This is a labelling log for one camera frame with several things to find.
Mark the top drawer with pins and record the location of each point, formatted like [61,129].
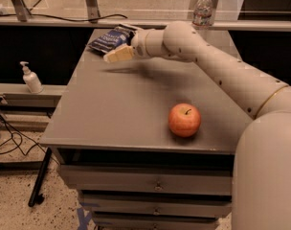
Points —
[145,180]

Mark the drawer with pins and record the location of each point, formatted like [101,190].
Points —
[147,222]
[145,180]
[158,205]

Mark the middle drawer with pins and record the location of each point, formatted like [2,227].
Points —
[158,205]

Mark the blue tape on floor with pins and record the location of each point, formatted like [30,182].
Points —
[85,219]

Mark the grey drawer cabinet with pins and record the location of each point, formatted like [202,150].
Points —
[116,115]

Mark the clear plastic water bottle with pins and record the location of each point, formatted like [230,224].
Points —
[202,13]

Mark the blue chip bag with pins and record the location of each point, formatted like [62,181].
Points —
[120,35]

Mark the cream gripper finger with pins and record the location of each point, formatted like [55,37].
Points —
[121,53]

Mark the red apple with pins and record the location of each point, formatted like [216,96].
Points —
[184,120]

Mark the bottom drawer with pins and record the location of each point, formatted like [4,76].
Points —
[147,222]

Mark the white pump dispenser bottle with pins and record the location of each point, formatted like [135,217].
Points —
[31,78]

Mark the metal frame post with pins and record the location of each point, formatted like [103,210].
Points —
[93,11]
[21,11]

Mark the metal frame post middle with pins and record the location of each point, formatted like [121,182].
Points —
[93,11]

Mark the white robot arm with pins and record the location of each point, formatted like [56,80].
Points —
[262,169]

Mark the black stand leg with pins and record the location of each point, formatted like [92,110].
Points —
[36,196]

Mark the metal frame post left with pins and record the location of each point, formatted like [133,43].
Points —
[21,11]

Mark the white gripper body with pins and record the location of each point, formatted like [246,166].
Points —
[139,44]

